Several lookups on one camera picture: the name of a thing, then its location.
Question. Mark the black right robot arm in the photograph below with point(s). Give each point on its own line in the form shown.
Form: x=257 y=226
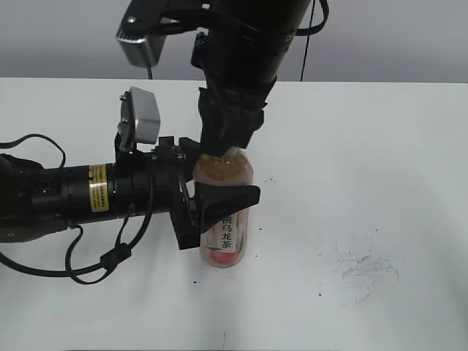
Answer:
x=240 y=61

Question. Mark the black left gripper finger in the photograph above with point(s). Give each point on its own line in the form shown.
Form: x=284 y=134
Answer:
x=214 y=203
x=190 y=153

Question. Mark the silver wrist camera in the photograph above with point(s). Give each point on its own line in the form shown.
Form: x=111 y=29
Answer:
x=139 y=119
x=136 y=34

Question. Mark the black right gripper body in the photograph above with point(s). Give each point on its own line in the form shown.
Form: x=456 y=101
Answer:
x=233 y=98

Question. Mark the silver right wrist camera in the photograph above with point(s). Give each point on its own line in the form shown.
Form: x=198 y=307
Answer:
x=136 y=34

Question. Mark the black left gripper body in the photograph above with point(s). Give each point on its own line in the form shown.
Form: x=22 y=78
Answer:
x=147 y=183

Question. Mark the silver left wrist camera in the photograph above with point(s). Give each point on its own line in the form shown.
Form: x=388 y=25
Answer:
x=139 y=119

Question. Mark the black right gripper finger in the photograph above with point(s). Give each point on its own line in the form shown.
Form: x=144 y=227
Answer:
x=211 y=139
x=239 y=129

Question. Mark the peach oolong tea bottle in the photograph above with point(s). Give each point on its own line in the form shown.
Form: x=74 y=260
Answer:
x=224 y=244

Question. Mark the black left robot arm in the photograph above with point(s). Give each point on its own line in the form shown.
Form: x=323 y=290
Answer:
x=36 y=201

